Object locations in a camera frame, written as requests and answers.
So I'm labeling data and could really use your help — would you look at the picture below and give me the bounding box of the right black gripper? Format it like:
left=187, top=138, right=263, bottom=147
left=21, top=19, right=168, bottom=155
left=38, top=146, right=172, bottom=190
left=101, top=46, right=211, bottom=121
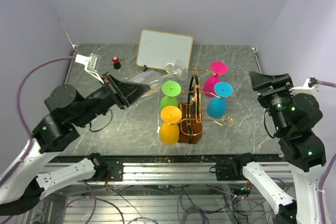
left=250, top=71, right=296, bottom=134

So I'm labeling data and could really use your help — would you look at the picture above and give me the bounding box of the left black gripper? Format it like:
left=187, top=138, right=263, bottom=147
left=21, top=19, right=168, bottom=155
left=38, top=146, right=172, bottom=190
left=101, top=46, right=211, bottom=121
left=73, top=71, right=151, bottom=127

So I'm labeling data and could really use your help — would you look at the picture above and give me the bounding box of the clear wine glass front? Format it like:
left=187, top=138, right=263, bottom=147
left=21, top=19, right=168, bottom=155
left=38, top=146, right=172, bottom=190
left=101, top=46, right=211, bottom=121
left=129, top=60, right=188, bottom=98

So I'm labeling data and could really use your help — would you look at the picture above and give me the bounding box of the clear wine glass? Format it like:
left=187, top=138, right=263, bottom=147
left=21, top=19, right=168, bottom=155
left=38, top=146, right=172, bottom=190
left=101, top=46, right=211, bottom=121
left=163, top=59, right=179, bottom=73
left=129, top=60, right=188, bottom=98

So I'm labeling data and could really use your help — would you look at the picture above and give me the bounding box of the orange wine glass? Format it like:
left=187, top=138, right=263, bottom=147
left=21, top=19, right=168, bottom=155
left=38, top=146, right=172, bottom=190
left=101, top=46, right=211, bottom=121
left=159, top=105, right=182, bottom=145

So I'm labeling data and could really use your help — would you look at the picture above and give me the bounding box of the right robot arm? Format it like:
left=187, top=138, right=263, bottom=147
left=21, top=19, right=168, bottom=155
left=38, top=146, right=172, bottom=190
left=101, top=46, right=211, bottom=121
left=231, top=71, right=335, bottom=223

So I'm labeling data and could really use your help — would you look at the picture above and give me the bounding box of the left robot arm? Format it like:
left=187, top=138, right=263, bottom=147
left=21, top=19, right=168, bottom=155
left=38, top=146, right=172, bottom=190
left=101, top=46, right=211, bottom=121
left=1, top=73, right=150, bottom=216

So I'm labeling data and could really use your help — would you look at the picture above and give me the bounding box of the green wine glass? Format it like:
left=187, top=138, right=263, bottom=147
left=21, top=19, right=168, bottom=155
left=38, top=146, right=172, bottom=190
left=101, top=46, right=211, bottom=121
left=160, top=80, right=182, bottom=111

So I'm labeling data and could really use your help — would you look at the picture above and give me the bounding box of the pink wine glass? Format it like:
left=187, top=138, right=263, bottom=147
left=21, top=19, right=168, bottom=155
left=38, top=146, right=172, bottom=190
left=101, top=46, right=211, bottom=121
left=202, top=61, right=228, bottom=98

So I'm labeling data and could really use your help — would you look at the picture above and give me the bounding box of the blue wine glass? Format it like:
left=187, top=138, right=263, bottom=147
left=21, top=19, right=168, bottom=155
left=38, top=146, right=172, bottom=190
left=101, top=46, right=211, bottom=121
left=207, top=82, right=234, bottom=119

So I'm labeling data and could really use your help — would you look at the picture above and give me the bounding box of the clear wine glass back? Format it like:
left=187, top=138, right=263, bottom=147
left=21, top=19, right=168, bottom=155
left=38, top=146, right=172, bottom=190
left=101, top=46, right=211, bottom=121
left=163, top=59, right=179, bottom=73

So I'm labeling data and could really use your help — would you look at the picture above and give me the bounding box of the red black stamp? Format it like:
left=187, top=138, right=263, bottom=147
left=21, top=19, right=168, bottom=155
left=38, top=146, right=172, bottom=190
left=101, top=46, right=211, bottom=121
left=112, top=56, right=121, bottom=70

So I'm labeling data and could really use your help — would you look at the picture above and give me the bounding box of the gold framed whiteboard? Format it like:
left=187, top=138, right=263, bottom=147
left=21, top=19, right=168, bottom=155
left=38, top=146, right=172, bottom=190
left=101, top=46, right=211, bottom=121
left=136, top=29, right=194, bottom=70

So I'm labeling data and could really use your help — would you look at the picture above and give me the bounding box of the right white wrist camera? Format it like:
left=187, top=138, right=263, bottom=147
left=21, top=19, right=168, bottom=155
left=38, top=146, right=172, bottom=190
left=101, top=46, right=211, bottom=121
left=291, top=77, right=318, bottom=97

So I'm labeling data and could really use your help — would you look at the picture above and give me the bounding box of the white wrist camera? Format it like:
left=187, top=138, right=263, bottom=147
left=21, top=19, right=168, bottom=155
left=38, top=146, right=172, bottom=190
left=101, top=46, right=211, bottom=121
left=75, top=53, right=104, bottom=83
left=291, top=77, right=318, bottom=97

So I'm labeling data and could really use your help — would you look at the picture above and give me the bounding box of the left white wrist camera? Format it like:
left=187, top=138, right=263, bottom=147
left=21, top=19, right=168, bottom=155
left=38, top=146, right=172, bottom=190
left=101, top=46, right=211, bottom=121
left=75, top=53, right=104, bottom=83

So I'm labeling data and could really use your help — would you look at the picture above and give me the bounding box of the gold wire glass rack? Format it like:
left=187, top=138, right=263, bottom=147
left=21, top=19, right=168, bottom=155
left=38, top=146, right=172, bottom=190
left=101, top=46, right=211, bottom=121
left=177, top=68, right=234, bottom=145

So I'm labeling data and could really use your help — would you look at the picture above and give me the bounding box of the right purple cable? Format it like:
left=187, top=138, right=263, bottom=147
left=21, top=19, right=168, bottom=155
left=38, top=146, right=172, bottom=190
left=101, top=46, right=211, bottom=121
left=313, top=81, right=336, bottom=88

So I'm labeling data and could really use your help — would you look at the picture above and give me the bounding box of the purple cable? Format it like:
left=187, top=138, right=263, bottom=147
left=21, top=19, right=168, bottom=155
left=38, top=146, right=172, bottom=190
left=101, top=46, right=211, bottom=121
left=0, top=56, right=77, bottom=188
left=313, top=81, right=336, bottom=88

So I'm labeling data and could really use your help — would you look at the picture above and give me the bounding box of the aluminium frame rail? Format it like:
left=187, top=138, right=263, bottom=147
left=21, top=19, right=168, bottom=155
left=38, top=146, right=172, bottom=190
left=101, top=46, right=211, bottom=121
left=40, top=162, right=293, bottom=185

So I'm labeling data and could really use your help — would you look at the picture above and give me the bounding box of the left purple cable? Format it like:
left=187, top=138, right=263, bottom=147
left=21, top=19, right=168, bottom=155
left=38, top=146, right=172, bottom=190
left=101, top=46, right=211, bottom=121
left=0, top=56, right=77, bottom=188

